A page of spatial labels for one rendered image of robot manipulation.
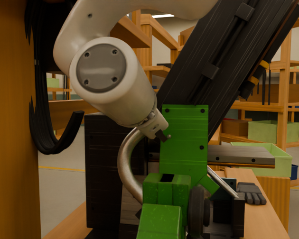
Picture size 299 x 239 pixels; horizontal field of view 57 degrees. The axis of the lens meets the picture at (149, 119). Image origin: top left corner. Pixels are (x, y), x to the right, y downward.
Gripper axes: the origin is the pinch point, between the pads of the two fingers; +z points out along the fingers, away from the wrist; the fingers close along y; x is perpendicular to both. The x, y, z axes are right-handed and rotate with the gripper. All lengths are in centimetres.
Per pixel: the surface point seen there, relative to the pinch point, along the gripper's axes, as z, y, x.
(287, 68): 236, 10, -148
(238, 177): 81, -27, -15
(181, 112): 6.7, -1.5, -7.5
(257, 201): 48, -35, -10
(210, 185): 7.0, -19.0, -1.1
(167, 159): 7.3, -8.0, 2.6
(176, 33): 813, 402, -273
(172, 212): -21.3, -17.4, 5.6
